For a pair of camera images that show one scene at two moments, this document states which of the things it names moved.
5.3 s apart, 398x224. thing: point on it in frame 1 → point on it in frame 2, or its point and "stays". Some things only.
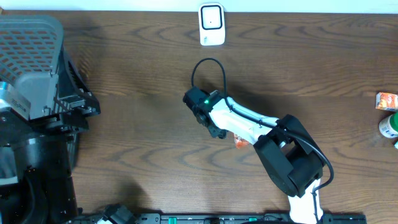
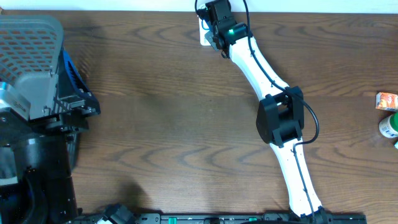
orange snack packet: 387,101 stays
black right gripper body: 214,131 → 214,29
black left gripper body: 79,109 stays
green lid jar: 388,126 stays
